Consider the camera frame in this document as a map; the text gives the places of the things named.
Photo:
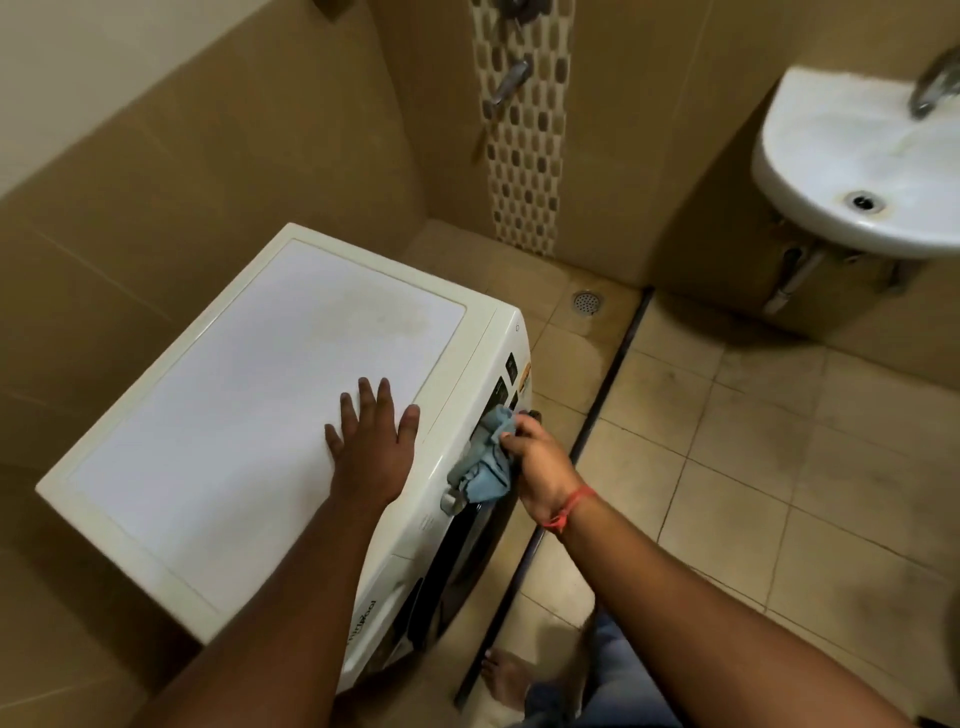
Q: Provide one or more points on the person's left foot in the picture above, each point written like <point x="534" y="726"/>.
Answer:
<point x="506" y="679"/>

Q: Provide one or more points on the blue cloth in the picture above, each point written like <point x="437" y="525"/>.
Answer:
<point x="484" y="472"/>

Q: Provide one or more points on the chrome shower mixer valve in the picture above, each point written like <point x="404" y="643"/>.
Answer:
<point x="525" y="7"/>

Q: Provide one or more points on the person's right forearm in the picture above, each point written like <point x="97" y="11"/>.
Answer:
<point x="712" y="637"/>

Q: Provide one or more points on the person's right hand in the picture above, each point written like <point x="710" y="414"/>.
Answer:
<point x="544" y="472"/>

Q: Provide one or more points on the person's left hand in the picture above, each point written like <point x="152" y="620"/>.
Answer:
<point x="371" y="457"/>

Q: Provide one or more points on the white washing machine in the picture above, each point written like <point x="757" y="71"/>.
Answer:
<point x="262" y="390"/>

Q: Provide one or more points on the round steel floor drain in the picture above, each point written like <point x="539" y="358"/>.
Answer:
<point x="587" y="301"/>

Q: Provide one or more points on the chrome sink faucet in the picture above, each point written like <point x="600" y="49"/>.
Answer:
<point x="934" y="86"/>

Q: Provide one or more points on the red thread wristband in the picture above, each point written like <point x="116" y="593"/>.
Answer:
<point x="574" y="502"/>

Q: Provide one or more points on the white ceramic sink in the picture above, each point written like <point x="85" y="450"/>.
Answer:
<point x="840" y="150"/>

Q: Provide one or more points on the person's left forearm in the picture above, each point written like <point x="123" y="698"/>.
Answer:
<point x="277" y="637"/>

